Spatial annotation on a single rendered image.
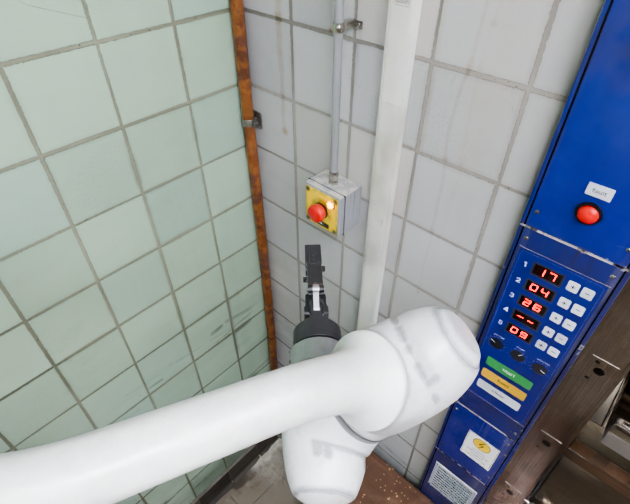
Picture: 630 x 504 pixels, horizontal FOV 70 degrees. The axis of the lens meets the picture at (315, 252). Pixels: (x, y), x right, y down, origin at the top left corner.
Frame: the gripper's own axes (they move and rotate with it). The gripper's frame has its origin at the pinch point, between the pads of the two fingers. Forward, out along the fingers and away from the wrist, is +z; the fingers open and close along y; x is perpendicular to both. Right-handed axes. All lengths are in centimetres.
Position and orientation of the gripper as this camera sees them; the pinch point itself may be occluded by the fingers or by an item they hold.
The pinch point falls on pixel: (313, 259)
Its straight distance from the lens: 83.3
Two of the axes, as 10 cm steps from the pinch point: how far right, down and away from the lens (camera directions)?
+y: 0.0, 7.4, 6.7
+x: 10.0, -0.3, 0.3
